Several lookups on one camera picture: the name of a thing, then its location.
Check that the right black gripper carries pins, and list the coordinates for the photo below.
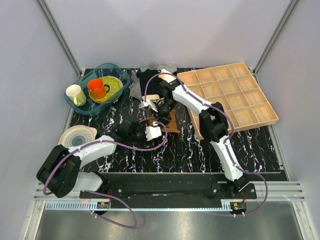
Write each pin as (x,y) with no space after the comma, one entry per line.
(163,118)

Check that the striped grey underwear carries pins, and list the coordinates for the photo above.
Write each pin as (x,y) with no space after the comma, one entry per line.
(140,77)

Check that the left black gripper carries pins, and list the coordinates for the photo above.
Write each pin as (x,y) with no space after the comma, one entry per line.
(142,126)

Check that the cream yellow mug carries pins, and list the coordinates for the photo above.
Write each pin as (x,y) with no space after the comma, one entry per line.
(76,95)

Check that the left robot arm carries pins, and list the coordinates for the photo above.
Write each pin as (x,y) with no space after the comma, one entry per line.
(60,173)

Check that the yellow-green dotted plate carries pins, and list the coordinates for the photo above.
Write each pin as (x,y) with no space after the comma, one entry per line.
(113,87)

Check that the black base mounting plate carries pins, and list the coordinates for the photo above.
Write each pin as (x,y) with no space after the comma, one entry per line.
(204,184)

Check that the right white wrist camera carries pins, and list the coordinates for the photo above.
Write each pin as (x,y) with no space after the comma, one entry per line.
(148,104)

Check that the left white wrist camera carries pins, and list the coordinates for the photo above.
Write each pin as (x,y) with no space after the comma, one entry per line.
(152,132)

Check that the orange mug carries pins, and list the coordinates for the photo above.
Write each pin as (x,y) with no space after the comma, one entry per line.
(97,88)

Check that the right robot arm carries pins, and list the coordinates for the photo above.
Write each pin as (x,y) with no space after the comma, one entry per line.
(213,126)

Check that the brown boxer underwear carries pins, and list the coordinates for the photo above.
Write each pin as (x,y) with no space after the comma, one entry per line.
(171,125)

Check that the aluminium front rail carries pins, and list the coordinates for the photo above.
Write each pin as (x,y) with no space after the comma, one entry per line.
(216,202)

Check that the wooden compartment tray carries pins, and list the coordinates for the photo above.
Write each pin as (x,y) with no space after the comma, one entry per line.
(234,86)

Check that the cream white underwear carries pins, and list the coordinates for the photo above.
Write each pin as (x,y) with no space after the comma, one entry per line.
(167,79)

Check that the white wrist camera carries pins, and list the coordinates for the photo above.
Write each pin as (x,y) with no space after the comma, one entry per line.
(148,104)
(152,132)

